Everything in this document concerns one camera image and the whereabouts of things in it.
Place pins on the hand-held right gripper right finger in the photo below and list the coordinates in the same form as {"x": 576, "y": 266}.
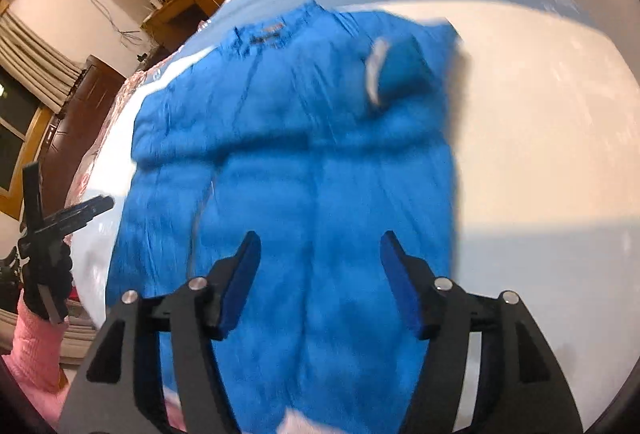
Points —
{"x": 400, "y": 284}

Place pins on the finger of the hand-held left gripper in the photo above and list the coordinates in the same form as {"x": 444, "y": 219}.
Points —
{"x": 80, "y": 214}
{"x": 31, "y": 194}

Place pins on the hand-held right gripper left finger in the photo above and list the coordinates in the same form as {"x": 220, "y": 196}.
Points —
{"x": 242, "y": 279}

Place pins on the blue padded jacket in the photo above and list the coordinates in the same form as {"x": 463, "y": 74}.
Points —
{"x": 310, "y": 164}

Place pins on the person's left forearm pink sleeve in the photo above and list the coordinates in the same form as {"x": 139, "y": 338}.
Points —
{"x": 35, "y": 354}

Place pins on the wooden framed window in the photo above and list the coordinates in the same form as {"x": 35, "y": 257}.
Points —
{"x": 15, "y": 134}

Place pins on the dark wooden cabinet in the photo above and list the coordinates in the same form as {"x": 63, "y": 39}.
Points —
{"x": 82, "y": 114}

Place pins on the beige pleated curtain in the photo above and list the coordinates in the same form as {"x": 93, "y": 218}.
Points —
{"x": 35, "y": 59}

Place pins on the wooden desk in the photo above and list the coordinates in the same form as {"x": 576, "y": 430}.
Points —
{"x": 175, "y": 14}

